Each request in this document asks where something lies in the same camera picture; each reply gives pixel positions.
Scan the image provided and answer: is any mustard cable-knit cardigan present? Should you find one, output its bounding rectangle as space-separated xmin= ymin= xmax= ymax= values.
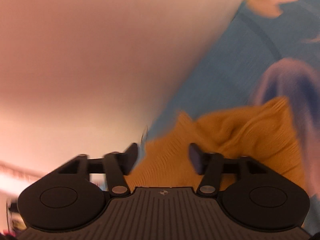
xmin=125 ymin=97 xmax=306 ymax=190

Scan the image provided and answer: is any blue floral bed sheet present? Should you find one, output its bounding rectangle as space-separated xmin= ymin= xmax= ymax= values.
xmin=142 ymin=0 xmax=319 ymax=234

